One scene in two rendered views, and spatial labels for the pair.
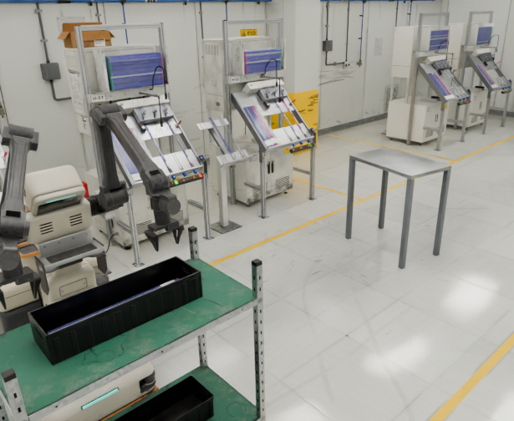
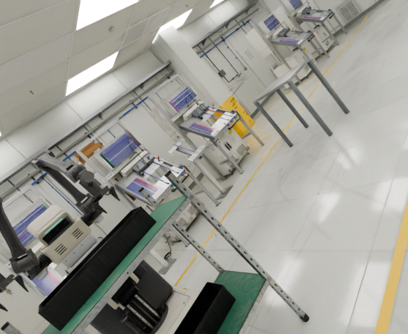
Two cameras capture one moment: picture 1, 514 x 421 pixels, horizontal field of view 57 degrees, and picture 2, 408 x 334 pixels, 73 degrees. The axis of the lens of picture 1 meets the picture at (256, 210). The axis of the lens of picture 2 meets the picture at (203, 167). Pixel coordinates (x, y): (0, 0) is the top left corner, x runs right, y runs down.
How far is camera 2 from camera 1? 0.85 m
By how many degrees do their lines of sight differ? 15
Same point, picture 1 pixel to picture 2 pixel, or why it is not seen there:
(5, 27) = not seen: hidden behind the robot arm
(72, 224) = (77, 237)
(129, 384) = not seen: hidden behind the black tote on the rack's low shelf
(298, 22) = (196, 73)
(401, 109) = (282, 69)
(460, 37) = (283, 13)
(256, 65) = (180, 103)
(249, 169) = (217, 155)
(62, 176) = (48, 213)
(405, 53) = (260, 42)
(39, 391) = not seen: outside the picture
